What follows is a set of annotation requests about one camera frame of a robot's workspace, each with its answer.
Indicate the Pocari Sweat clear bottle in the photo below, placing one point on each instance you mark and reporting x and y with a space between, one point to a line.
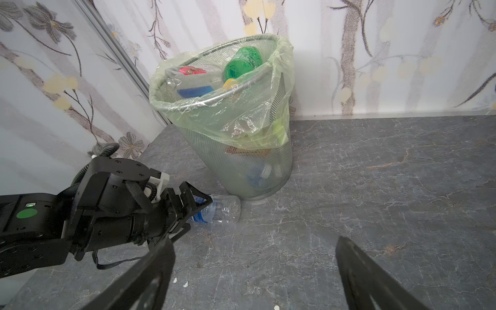
223 209

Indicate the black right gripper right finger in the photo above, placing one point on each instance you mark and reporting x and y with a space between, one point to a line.
366 285

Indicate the green Sprite bottle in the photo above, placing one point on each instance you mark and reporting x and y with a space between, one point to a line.
246 60

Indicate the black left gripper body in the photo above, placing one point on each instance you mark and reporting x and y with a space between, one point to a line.
165 219

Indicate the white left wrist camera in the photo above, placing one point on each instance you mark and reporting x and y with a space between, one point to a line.
160 183

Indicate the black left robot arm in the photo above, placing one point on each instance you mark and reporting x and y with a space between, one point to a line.
110 202

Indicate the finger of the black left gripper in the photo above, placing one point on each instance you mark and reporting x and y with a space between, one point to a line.
194 202
183 231

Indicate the clear bottle blue cap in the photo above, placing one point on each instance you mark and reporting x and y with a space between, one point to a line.
193 81

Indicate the mesh bin with green liner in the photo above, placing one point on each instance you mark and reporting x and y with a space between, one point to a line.
241 134

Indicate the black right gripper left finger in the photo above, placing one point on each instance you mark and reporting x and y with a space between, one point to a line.
144 285

